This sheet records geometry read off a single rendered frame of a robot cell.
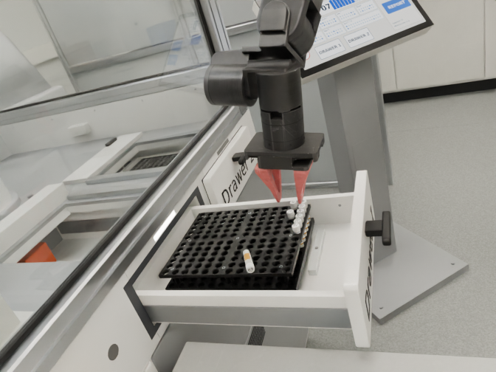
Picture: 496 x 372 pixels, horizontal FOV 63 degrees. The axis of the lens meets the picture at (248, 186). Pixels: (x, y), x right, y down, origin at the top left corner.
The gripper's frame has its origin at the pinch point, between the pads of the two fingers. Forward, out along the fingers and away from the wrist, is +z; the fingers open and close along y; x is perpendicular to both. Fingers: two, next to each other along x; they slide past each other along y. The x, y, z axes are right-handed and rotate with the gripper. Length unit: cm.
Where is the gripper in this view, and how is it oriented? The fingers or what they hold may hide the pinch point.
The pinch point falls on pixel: (289, 196)
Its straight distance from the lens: 62.0
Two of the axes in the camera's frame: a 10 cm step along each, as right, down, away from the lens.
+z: 1.3, 8.5, 5.1
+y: -9.4, -0.6, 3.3
